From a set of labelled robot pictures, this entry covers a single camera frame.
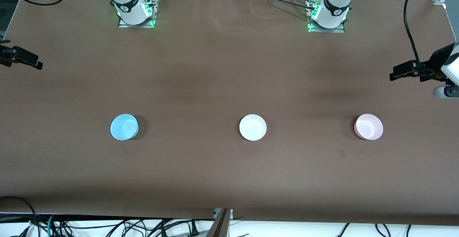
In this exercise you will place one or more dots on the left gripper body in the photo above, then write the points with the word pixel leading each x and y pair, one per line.
pixel 435 62

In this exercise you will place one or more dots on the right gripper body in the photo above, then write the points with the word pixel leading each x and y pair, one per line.
pixel 5 57

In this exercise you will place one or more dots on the pink bowl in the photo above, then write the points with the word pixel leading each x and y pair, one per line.
pixel 368 126

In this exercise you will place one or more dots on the blue bowl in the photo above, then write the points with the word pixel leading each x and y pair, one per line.
pixel 123 127

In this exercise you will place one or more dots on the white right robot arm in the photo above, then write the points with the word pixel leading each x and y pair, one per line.
pixel 123 0

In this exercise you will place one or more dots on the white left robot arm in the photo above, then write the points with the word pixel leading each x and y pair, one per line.
pixel 337 0

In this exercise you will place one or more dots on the white bowl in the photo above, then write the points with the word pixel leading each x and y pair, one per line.
pixel 252 127

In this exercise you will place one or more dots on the brown table cover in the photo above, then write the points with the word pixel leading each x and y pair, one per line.
pixel 229 179

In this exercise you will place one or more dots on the black power plug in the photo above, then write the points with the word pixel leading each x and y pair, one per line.
pixel 194 228

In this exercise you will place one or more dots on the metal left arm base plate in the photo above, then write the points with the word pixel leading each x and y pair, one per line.
pixel 339 31

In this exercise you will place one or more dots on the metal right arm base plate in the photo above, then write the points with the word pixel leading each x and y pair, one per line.
pixel 123 25

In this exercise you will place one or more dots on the aluminium post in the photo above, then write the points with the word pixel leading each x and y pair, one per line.
pixel 220 224

